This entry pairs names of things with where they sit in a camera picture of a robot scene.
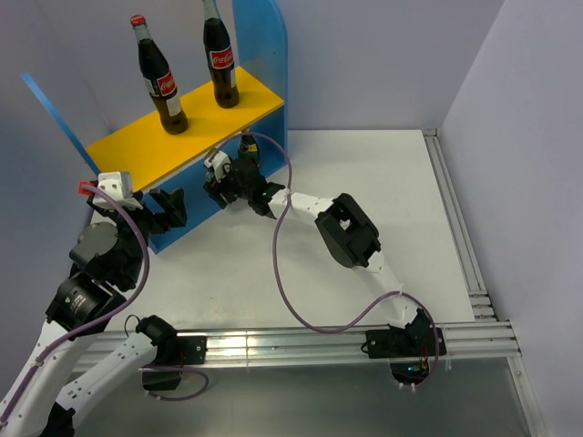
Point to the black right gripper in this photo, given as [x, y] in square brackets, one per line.
[215, 188]

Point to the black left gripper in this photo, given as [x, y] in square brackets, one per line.
[173, 208]

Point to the green Perrier glass bottle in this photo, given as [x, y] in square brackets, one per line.
[248, 148]

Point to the cola bottle without cap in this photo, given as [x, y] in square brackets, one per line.
[219, 56]

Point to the cola bottle with red cap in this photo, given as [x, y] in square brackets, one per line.
[159, 80]

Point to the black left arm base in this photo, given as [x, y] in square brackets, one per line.
[179, 353]

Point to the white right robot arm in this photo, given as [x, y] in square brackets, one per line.
[347, 232]

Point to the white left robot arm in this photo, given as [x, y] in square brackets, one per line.
[110, 258]

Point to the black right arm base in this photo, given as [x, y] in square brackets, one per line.
[409, 352]

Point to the blue and yellow shelf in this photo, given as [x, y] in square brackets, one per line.
[156, 159]

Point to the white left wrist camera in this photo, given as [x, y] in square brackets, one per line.
[117, 185]

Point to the aluminium table edge rail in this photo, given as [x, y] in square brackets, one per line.
[478, 294]

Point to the aluminium front mounting rail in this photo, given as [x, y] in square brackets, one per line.
[266, 348]

